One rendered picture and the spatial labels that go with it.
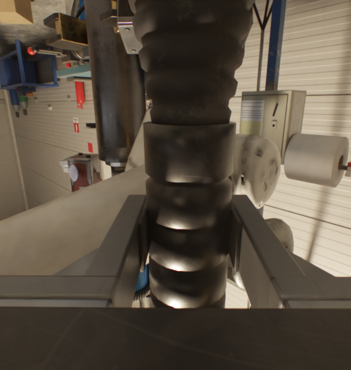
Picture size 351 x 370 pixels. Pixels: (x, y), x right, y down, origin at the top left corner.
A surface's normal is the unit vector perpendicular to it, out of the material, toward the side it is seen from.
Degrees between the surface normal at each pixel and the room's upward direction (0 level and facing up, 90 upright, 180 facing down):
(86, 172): 90
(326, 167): 86
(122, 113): 90
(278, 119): 90
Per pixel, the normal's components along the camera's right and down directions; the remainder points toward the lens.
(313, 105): -0.72, 0.22
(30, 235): 0.22, -0.71
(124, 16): -0.02, -0.07
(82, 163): -0.19, 0.29
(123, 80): 0.34, 0.28
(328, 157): -0.68, -0.11
